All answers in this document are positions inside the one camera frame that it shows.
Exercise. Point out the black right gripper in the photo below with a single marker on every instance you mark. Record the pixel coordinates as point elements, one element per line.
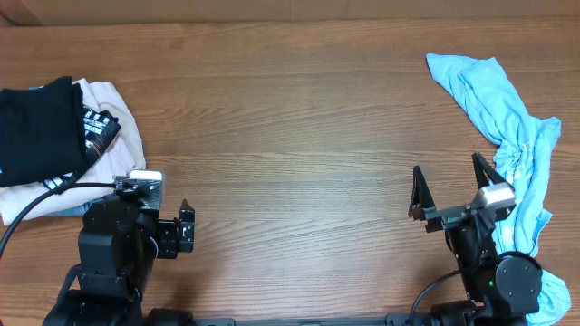
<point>422,201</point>

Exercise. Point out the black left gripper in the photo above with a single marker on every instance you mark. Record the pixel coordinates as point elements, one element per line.
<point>168,230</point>

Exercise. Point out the black t-shirt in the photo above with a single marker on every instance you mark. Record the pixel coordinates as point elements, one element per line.
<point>42,133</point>

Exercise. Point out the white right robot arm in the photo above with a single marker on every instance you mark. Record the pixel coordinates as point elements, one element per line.
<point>501,289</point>

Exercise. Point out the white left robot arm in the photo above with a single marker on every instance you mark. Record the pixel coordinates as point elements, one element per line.
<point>118,245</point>

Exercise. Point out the light blue t-shirt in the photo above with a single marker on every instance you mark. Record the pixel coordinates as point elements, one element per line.
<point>525,143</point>

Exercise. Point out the white folded shirt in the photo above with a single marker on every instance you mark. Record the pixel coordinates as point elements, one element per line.
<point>128,156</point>

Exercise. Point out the black printed folded shirt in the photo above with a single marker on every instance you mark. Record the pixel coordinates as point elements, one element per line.
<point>100,130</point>

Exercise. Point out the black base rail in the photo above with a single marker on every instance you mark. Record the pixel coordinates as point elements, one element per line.
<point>391,319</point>

